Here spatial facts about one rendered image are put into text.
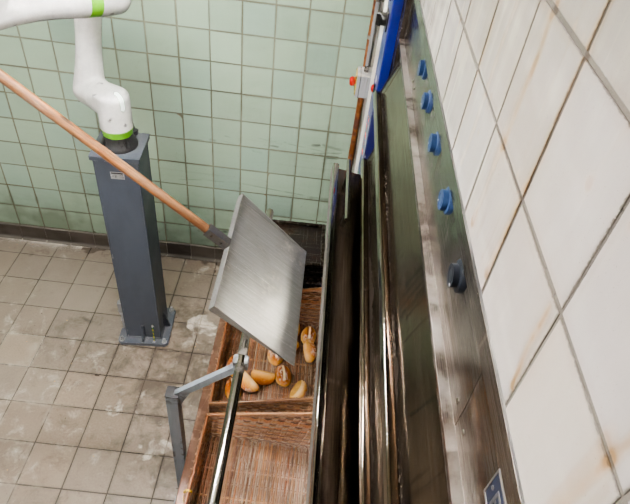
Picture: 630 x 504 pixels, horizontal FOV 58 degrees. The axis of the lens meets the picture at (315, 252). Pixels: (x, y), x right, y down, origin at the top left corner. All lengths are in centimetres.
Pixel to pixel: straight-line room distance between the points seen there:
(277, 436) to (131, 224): 116
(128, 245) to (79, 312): 83
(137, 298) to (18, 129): 116
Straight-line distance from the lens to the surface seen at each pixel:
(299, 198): 331
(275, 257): 208
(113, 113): 242
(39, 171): 367
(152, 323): 319
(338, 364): 145
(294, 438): 221
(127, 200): 262
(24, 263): 389
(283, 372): 236
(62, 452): 302
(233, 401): 165
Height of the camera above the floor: 258
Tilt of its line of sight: 43 degrees down
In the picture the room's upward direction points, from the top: 8 degrees clockwise
